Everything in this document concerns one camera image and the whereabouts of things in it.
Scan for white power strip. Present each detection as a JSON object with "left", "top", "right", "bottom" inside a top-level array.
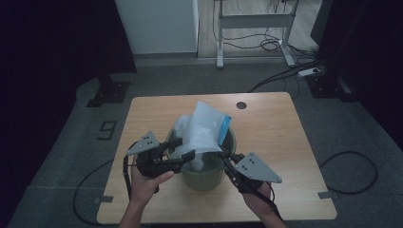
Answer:
[{"left": 297, "top": 66, "right": 327, "bottom": 78}]

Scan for white desk frame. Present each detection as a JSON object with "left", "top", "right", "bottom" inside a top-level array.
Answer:
[{"left": 215, "top": 0, "right": 297, "bottom": 69}]

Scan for black stand base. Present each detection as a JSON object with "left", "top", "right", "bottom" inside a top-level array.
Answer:
[
  {"left": 86, "top": 74, "right": 131, "bottom": 108},
  {"left": 304, "top": 73, "right": 355, "bottom": 103}
]

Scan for black cable tangle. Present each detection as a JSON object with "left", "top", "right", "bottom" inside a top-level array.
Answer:
[{"left": 211, "top": 0, "right": 317, "bottom": 53}]

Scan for green plastic bin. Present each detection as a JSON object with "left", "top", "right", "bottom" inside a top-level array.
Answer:
[{"left": 164, "top": 126, "right": 238, "bottom": 192}]

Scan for black floor cable loop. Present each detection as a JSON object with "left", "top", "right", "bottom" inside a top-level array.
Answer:
[
  {"left": 318, "top": 150, "right": 378, "bottom": 195},
  {"left": 72, "top": 158, "right": 115, "bottom": 227}
]

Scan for white cabinet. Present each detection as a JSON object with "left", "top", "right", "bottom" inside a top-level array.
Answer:
[{"left": 114, "top": 0, "right": 200, "bottom": 55}]

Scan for black curtain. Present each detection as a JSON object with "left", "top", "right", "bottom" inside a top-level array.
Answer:
[
  {"left": 0, "top": 0, "right": 138, "bottom": 222},
  {"left": 310, "top": 0, "right": 403, "bottom": 150}
]

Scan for black power strip cables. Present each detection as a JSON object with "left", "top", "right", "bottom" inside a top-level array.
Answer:
[{"left": 247, "top": 58, "right": 321, "bottom": 94}]

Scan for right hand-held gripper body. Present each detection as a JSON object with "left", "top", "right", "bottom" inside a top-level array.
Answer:
[{"left": 221, "top": 152, "right": 283, "bottom": 195}]

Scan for translucent white plastic bag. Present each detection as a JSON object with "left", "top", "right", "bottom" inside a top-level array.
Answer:
[{"left": 172, "top": 100, "right": 233, "bottom": 172}]

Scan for person's right hand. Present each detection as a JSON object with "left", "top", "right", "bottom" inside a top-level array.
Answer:
[{"left": 241, "top": 181, "right": 274, "bottom": 219}]

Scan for person's left hand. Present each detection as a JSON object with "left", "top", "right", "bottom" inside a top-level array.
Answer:
[{"left": 130, "top": 153, "right": 175, "bottom": 207}]

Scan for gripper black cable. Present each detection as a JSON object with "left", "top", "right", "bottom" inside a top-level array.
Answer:
[
  {"left": 251, "top": 181, "right": 285, "bottom": 222},
  {"left": 122, "top": 141, "right": 141, "bottom": 201}
]

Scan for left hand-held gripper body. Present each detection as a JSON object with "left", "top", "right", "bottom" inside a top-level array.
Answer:
[{"left": 126, "top": 131, "right": 183, "bottom": 179}]

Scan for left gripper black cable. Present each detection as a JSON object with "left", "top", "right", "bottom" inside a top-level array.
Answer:
[{"left": 122, "top": 141, "right": 141, "bottom": 201}]

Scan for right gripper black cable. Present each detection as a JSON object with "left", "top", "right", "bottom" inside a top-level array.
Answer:
[{"left": 251, "top": 181, "right": 285, "bottom": 222}]

